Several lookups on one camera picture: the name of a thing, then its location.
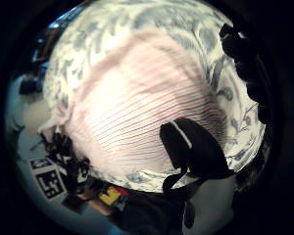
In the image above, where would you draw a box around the white marker cube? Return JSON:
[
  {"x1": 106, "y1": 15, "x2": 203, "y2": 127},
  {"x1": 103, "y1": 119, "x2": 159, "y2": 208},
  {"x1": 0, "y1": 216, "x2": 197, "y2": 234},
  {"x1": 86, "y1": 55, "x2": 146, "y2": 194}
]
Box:
[{"x1": 28, "y1": 157, "x2": 69, "y2": 201}]

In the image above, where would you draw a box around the pink striped cloth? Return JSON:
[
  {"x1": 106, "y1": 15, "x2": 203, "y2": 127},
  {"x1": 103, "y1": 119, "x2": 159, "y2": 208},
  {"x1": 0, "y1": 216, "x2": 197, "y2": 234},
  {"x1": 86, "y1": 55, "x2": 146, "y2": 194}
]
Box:
[{"x1": 38, "y1": 27, "x2": 229, "y2": 179}]

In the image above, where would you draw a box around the the person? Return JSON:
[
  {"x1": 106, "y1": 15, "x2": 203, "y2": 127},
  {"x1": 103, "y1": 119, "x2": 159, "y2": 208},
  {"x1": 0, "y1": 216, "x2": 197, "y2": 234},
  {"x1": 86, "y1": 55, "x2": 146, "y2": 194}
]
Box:
[{"x1": 109, "y1": 187, "x2": 197, "y2": 235}]

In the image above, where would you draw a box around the yellow red wrist band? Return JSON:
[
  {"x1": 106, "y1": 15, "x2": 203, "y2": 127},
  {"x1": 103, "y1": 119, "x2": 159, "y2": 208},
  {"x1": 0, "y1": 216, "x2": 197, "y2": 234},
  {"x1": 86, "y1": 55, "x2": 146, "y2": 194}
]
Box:
[{"x1": 97, "y1": 185, "x2": 130, "y2": 208}]

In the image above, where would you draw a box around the white blue floral tablecloth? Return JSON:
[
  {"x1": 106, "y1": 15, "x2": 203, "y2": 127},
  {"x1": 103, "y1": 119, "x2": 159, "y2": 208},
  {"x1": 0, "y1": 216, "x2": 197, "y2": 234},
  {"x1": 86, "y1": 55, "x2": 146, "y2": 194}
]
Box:
[{"x1": 42, "y1": 0, "x2": 268, "y2": 194}]

